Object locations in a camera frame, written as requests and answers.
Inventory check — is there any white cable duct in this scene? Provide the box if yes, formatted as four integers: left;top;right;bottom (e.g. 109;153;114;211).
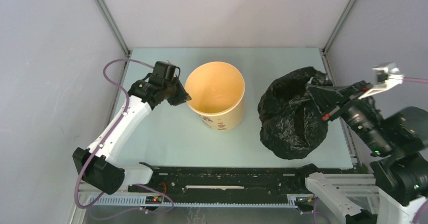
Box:
94;195;313;208

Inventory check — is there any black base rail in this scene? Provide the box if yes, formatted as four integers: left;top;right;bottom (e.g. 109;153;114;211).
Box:
146;166;310;203

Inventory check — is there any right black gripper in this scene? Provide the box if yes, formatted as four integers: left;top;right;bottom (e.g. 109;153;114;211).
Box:
305;77;391;153

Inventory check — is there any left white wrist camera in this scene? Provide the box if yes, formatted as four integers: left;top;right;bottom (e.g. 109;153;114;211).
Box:
358;63;404;100

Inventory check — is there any yellow capybara trash bin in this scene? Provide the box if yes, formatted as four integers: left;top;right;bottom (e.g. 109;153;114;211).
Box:
185;62;246;131

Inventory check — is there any small electronics board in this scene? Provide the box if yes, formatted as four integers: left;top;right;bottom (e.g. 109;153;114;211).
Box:
145;196;163;204

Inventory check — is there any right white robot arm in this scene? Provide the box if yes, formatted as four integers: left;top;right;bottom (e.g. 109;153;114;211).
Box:
293;79;427;223

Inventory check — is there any right aluminium frame post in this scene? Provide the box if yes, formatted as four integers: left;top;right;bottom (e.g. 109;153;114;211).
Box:
322;0;358;54

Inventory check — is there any aluminium frame post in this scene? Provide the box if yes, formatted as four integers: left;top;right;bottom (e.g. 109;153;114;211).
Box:
94;0;131;57
322;0;358;54

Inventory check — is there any black trash bag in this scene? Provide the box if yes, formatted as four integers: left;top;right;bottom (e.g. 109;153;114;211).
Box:
257;67;332;160

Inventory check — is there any left aluminium frame post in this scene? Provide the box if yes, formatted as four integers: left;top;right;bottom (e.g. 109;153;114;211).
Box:
94;0;131;57

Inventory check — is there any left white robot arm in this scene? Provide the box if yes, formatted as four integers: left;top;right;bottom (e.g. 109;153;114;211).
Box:
72;61;191;195

